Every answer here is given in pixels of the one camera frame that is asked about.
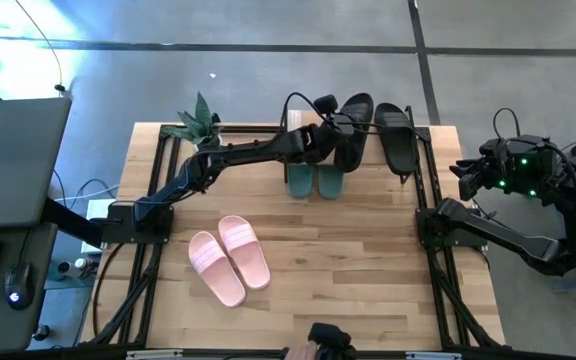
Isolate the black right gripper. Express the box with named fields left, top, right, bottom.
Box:
left=450, top=139, right=509, bottom=191

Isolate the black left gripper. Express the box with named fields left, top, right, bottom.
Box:
left=311, top=115, right=355, bottom=166

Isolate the black slide sandal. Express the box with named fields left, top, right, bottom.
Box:
left=333, top=92, right=375, bottom=174
left=373, top=102, right=418, bottom=176

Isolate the pink slide sandal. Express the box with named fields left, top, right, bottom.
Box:
left=217, top=215, right=272, bottom=291
left=188, top=230, right=247, bottom=308

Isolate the white plant pot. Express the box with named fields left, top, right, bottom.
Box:
left=195, top=133, right=227, bottom=151

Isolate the green snake plant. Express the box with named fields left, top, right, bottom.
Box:
left=161, top=91, right=224, bottom=149

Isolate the person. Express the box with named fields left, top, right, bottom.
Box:
left=284, top=322, right=358, bottom=360

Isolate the white power strip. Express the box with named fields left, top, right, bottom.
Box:
left=81, top=198, right=117, bottom=255

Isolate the small bottle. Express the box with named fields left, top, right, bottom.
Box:
left=56, top=257, right=94, bottom=280

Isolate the grey desk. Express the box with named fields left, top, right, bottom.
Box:
left=0, top=97, right=72, bottom=354

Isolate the black computer mouse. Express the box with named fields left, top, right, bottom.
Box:
left=4, top=263, right=35, bottom=311

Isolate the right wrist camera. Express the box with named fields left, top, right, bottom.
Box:
left=457, top=174, right=481, bottom=202

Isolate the wooden shelf with black frame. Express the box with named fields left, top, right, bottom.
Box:
left=284, top=103, right=422, bottom=185

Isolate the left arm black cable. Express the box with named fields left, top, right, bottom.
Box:
left=280, top=91, right=334, bottom=131

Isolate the white bracket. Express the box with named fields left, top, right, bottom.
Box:
left=126, top=349, right=184, bottom=360
left=406, top=351, right=463, bottom=360

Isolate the black cable on floor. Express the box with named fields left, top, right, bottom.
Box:
left=15, top=0, right=67, bottom=95

